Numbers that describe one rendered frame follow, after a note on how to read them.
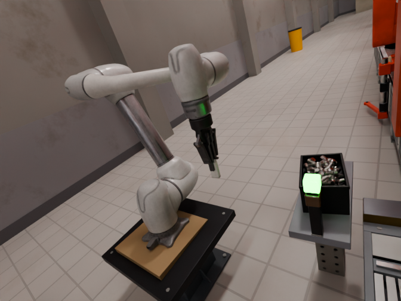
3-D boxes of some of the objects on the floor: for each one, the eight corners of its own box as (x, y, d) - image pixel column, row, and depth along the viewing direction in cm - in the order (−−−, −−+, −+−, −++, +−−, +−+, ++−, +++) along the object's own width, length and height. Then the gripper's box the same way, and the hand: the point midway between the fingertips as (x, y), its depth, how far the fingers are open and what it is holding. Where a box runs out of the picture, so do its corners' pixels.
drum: (292, 51, 728) (290, 30, 702) (305, 47, 703) (303, 25, 677) (288, 53, 702) (286, 31, 676) (302, 50, 676) (299, 27, 651)
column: (344, 276, 97) (340, 203, 79) (318, 269, 102) (309, 199, 85) (345, 257, 104) (341, 186, 86) (321, 251, 109) (313, 183, 92)
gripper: (198, 110, 79) (214, 168, 88) (179, 123, 69) (199, 187, 78) (217, 107, 75) (231, 168, 84) (200, 121, 65) (218, 188, 74)
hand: (214, 169), depth 80 cm, fingers closed
